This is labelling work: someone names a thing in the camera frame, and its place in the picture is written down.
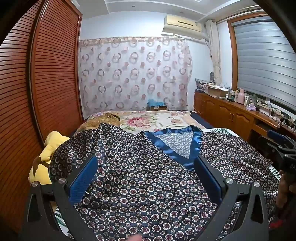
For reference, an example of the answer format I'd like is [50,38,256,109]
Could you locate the wooden sideboard cabinet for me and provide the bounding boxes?
[194,91,280,142]

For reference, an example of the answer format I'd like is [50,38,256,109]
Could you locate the navy bed sheet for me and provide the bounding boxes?
[192,111,214,130]

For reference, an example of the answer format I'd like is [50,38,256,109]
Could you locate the palm leaf print sheet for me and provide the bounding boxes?
[54,128,281,234]

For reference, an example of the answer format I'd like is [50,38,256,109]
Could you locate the person's right hand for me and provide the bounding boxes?
[276,170,296,209]

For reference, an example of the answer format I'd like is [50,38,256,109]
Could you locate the floral blanket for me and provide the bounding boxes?
[87,110,205,133]

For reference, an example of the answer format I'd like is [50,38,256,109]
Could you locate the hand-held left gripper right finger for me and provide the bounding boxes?
[194,156,270,241]

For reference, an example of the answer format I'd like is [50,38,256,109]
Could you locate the wooden window frame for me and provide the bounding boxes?
[227,9,296,112]

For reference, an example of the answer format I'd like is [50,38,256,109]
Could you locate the patterned cushion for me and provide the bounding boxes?
[195,78,215,91]

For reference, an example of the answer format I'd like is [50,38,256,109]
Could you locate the large cardboard box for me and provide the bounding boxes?
[206,85,228,98]

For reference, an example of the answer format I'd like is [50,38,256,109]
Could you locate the navy patterned satin pajama top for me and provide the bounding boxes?
[50,123,280,241]

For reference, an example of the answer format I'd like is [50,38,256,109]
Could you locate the circle print sheer curtain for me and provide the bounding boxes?
[79,37,193,114]

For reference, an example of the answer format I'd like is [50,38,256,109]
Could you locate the beige air conditioner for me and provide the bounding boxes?
[162,15,206,42]

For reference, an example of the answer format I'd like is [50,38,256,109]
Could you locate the beige tied curtain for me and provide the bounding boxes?
[205,20,223,86]

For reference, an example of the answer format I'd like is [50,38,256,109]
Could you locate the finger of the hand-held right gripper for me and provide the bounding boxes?
[267,130,296,151]

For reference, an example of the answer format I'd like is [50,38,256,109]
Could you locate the yellow plush toy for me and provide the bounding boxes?
[28,131,71,186]

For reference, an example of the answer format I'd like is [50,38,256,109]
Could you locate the wooden louvered wardrobe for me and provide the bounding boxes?
[0,0,84,234]

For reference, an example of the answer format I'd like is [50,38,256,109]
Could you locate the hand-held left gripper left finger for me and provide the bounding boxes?
[20,156,100,241]

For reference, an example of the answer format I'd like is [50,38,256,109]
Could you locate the grey window blind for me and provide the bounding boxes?
[231,15,296,108]

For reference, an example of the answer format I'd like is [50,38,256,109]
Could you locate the teal cloth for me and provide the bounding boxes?
[147,99,167,107]

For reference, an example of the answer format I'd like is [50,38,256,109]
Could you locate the yellow patterned folded blanket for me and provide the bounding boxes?
[87,112,121,130]

